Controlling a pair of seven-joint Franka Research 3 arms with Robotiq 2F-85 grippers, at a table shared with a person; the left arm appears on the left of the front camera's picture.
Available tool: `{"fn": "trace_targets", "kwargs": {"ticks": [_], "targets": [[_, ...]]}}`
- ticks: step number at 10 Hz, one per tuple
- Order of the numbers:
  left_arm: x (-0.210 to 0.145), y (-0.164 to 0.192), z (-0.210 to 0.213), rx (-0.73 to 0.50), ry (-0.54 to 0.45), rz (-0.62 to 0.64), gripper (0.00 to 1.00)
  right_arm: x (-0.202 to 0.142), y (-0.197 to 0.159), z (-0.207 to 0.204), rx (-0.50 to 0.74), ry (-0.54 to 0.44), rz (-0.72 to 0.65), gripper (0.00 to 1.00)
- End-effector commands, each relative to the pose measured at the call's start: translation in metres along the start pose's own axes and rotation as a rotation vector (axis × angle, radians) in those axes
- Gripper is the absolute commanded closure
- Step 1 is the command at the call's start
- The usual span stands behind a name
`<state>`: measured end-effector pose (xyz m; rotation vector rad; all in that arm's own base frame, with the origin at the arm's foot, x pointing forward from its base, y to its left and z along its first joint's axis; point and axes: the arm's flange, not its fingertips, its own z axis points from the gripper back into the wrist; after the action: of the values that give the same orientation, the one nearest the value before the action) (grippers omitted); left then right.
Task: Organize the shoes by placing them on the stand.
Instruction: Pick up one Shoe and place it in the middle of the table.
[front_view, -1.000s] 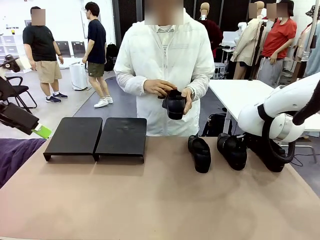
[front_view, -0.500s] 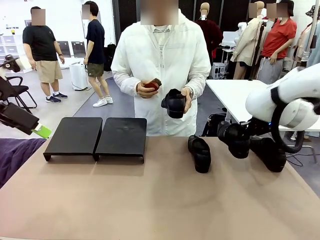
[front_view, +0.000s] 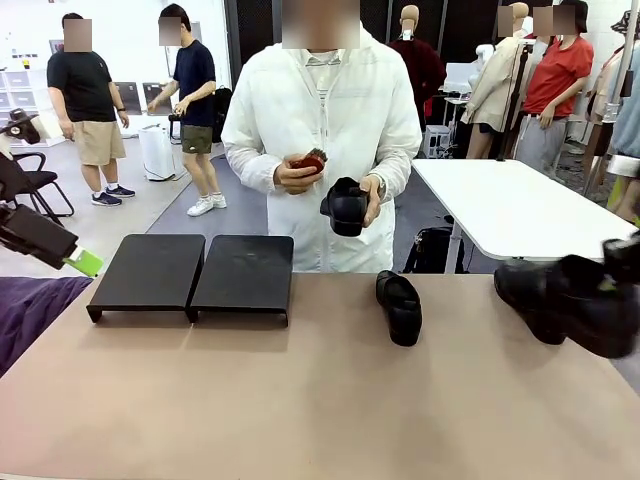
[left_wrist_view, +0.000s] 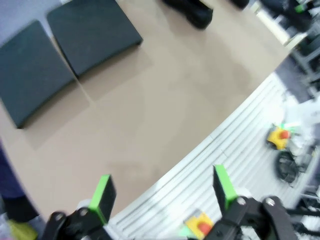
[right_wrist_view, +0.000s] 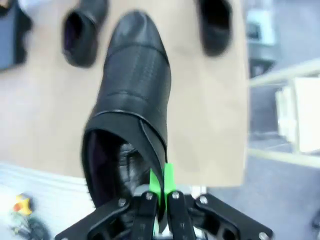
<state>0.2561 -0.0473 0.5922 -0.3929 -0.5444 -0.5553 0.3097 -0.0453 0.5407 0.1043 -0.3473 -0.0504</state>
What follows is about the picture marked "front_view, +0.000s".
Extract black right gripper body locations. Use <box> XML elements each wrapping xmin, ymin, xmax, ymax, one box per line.
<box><xmin>602</xmin><ymin>238</ymin><xmax>640</xmax><ymax>284</ymax></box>

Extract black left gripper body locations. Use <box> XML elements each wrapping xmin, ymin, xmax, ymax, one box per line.
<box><xmin>0</xmin><ymin>204</ymin><xmax>79</xmax><ymax>270</ymax></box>

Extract black leather loafer shoe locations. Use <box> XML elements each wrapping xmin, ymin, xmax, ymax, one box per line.
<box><xmin>374</xmin><ymin>269</ymin><xmax>424</xmax><ymax>348</ymax></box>
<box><xmin>319</xmin><ymin>177</ymin><xmax>372</xmax><ymax>238</ymax></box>
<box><xmin>493</xmin><ymin>253</ymin><xmax>640</xmax><ymax>360</ymax></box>

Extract red shoe brush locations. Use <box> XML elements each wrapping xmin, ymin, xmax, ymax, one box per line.
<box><xmin>287</xmin><ymin>147</ymin><xmax>329</xmax><ymax>176</ymax></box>

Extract person's right forearm white sleeve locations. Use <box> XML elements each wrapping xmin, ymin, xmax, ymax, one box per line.
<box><xmin>222</xmin><ymin>134</ymin><xmax>289</xmax><ymax>189</ymax></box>

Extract person's left forearm white sleeve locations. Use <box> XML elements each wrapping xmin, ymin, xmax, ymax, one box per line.
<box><xmin>377</xmin><ymin>134</ymin><xmax>424</xmax><ymax>201</ymax></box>

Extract black shoe stand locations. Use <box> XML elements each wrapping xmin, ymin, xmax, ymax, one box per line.
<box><xmin>85</xmin><ymin>233</ymin><xmax>207</xmax><ymax>325</ymax></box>
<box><xmin>185</xmin><ymin>234</ymin><xmax>295</xmax><ymax>329</ymax></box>

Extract black stand pole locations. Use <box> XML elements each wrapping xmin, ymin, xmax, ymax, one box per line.
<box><xmin>496</xmin><ymin>42</ymin><xmax>534</xmax><ymax>163</ymax></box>

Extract person's right hand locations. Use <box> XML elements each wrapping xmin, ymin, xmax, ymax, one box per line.
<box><xmin>273</xmin><ymin>157</ymin><xmax>326</xmax><ymax>196</ymax></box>

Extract person's left hand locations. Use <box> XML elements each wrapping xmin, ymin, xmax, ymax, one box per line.
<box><xmin>359</xmin><ymin>174</ymin><xmax>387</xmax><ymax>229</ymax></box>

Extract black folding chair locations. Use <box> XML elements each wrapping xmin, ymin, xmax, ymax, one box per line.
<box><xmin>9</xmin><ymin>151</ymin><xmax>76</xmax><ymax>226</ymax></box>

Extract purple cloth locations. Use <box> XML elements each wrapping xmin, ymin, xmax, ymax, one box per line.
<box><xmin>0</xmin><ymin>275</ymin><xmax>94</xmax><ymax>379</ymax></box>

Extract light blue jacket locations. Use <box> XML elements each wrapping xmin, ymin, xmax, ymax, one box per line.
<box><xmin>607</xmin><ymin>64</ymin><xmax>640</xmax><ymax>179</ymax></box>

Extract white air purifier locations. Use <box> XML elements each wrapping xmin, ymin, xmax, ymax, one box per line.
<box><xmin>138</xmin><ymin>124</ymin><xmax>177</xmax><ymax>182</ymax></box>

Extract white side table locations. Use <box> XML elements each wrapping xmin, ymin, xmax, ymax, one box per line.
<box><xmin>410</xmin><ymin>158</ymin><xmax>639</xmax><ymax>275</ymax></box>

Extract white storage drawers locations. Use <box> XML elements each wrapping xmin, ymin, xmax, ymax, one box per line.
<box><xmin>0</xmin><ymin>67</ymin><xmax>66</xmax><ymax>149</ymax></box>

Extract man in khaki shorts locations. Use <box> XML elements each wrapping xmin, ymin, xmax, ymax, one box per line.
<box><xmin>46</xmin><ymin>13</ymin><xmax>136</xmax><ymax>207</ymax></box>

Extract mannequin in pink coat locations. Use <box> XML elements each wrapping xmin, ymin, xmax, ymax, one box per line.
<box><xmin>582</xmin><ymin>42</ymin><xmax>626</xmax><ymax>186</ymax></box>

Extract grey leaning panel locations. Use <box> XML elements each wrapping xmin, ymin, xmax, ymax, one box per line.
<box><xmin>113</xmin><ymin>81</ymin><xmax>144</xmax><ymax>117</ymax></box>
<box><xmin>142</xmin><ymin>81</ymin><xmax>174</xmax><ymax>117</ymax></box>

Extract black backpack under table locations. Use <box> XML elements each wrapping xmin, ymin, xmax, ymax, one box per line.
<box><xmin>402</xmin><ymin>225</ymin><xmax>469</xmax><ymax>275</ymax></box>

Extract mannequin in red shirt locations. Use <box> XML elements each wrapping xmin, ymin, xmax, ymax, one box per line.
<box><xmin>514</xmin><ymin>0</ymin><xmax>596</xmax><ymax>176</ymax></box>

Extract silver clothes rack pole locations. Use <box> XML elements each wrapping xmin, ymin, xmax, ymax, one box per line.
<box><xmin>602</xmin><ymin>0</ymin><xmax>639</xmax><ymax>124</ymax></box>

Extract black bags pile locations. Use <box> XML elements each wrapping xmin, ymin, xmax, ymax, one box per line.
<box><xmin>212</xmin><ymin>85</ymin><xmax>234</xmax><ymax>144</ymax></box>

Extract man in green shorts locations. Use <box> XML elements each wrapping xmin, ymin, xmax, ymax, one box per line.
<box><xmin>146</xmin><ymin>3</ymin><xmax>228</xmax><ymax>217</ymax></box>

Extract mannequin in beige coat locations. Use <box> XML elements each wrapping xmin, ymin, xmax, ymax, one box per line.
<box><xmin>459</xmin><ymin>2</ymin><xmax>534</xmax><ymax>160</ymax></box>

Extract black patterned hat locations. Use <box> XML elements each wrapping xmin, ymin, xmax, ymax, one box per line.
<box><xmin>610</xmin><ymin>8</ymin><xmax>640</xmax><ymax>36</ymax></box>

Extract white mannequin torso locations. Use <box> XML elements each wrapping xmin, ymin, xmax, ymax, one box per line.
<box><xmin>474</xmin><ymin>42</ymin><xmax>496</xmax><ymax>76</ymax></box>

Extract person in white jacket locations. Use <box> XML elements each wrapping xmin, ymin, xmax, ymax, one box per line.
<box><xmin>220</xmin><ymin>22</ymin><xmax>424</xmax><ymax>275</ymax></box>

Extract mannequin in dark red garment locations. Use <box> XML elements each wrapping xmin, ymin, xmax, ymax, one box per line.
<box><xmin>387</xmin><ymin>4</ymin><xmax>448</xmax><ymax>119</ymax></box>

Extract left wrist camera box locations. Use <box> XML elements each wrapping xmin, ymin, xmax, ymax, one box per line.
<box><xmin>7</xmin><ymin>107</ymin><xmax>58</xmax><ymax>147</ymax></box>

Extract white wire crate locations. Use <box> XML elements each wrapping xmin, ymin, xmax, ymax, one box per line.
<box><xmin>422</xmin><ymin>124</ymin><xmax>454</xmax><ymax>159</ymax></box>

